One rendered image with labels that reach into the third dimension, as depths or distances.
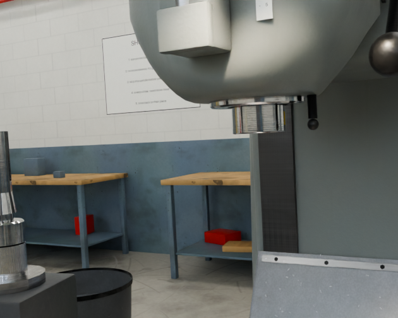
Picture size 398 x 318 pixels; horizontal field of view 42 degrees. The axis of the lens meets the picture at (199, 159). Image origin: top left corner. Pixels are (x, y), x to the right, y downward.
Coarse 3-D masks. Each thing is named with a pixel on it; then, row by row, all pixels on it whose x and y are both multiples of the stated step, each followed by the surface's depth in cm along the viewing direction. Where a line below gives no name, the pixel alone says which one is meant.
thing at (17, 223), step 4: (16, 220) 65; (20, 220) 65; (0, 224) 63; (4, 224) 63; (8, 224) 63; (12, 224) 63; (16, 224) 64; (20, 224) 64; (24, 224) 65; (0, 228) 63; (4, 228) 63; (8, 228) 63; (12, 228) 63; (16, 228) 64; (20, 228) 64
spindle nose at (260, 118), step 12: (240, 108) 45; (252, 108) 45; (264, 108) 44; (276, 108) 45; (240, 120) 45; (252, 120) 45; (264, 120) 45; (276, 120) 45; (240, 132) 45; (252, 132) 45; (264, 132) 45
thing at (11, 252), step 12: (24, 228) 65; (0, 240) 63; (12, 240) 63; (24, 240) 65; (0, 252) 63; (12, 252) 63; (24, 252) 65; (0, 264) 63; (12, 264) 63; (24, 264) 65; (0, 276) 63; (12, 276) 63
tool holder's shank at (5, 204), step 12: (0, 132) 63; (0, 144) 63; (0, 156) 63; (0, 168) 64; (0, 180) 64; (0, 192) 64; (12, 192) 65; (0, 204) 63; (12, 204) 64; (0, 216) 64; (12, 216) 65
